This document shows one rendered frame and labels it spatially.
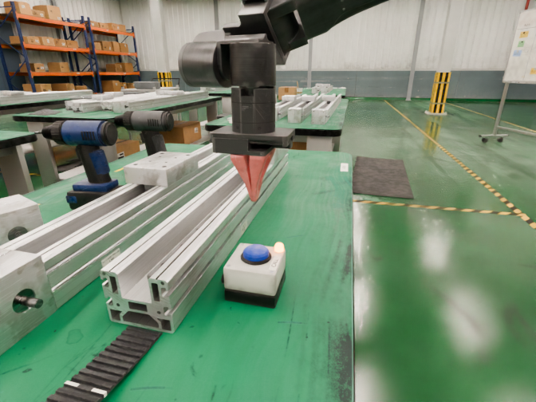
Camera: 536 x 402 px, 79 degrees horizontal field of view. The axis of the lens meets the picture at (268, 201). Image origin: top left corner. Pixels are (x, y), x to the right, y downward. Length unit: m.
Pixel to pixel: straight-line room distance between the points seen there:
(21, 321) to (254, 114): 0.40
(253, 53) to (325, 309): 0.36
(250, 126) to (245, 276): 0.21
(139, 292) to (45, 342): 0.13
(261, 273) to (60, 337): 0.28
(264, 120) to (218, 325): 0.28
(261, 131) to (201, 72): 0.11
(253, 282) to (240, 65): 0.29
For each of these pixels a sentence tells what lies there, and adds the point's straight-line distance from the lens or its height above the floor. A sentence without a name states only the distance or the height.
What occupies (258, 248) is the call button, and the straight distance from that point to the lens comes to 0.51.
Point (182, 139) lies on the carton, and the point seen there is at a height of 0.31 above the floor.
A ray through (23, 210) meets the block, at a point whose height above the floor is 0.87.
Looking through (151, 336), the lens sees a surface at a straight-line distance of 0.49.
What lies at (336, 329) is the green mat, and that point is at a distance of 0.49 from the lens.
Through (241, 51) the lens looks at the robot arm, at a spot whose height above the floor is 1.13.
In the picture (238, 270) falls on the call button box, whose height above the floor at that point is 0.84.
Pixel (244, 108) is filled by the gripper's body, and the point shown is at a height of 1.06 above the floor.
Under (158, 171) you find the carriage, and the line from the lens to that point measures 0.77.
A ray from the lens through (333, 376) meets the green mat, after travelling 0.43.
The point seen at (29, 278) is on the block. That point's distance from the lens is 0.54.
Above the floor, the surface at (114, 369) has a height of 0.79.
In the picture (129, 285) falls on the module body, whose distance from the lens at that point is 0.50.
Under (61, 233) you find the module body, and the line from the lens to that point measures 0.66.
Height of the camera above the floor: 1.11
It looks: 22 degrees down
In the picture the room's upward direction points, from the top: straight up
